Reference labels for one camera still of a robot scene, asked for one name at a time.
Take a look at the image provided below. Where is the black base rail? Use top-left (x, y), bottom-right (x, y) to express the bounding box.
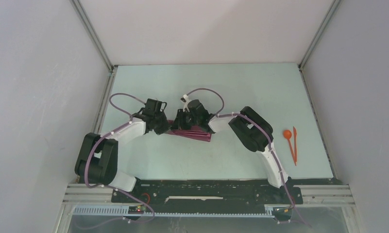
top-left (111, 179), bottom-right (304, 213)

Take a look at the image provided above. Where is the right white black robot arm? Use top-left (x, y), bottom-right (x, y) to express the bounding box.
top-left (171, 100), bottom-right (290, 203)

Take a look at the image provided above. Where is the maroon satin cloth napkin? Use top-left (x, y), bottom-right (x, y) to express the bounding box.
top-left (166, 120), bottom-right (212, 142)

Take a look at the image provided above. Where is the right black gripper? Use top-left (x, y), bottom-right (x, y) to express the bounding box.
top-left (170, 109), bottom-right (200, 131)

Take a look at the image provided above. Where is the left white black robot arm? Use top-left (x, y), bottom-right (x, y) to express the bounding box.
top-left (74, 99), bottom-right (170, 202)

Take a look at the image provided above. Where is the orange plastic knife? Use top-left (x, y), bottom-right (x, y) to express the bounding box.
top-left (293, 126), bottom-right (298, 165)

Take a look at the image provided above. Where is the small orange object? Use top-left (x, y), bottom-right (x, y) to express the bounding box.
top-left (283, 130), bottom-right (295, 164)

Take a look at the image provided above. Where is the right aluminium corner post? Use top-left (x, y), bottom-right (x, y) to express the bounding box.
top-left (299, 0), bottom-right (343, 71)

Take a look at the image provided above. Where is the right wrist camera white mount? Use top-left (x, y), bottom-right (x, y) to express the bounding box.
top-left (180, 94), bottom-right (191, 112)

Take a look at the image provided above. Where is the aluminium corner post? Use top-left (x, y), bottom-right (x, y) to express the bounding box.
top-left (70, 0), bottom-right (114, 72)
top-left (299, 0), bottom-right (343, 71)

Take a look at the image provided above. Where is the left aluminium corner post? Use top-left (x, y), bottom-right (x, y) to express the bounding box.
top-left (70, 0), bottom-right (114, 72)

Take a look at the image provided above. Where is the white cable duct strip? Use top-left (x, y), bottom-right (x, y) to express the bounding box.
top-left (72, 205), bottom-right (292, 218)

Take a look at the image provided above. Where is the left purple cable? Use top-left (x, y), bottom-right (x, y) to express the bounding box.
top-left (84, 93), bottom-right (155, 224)

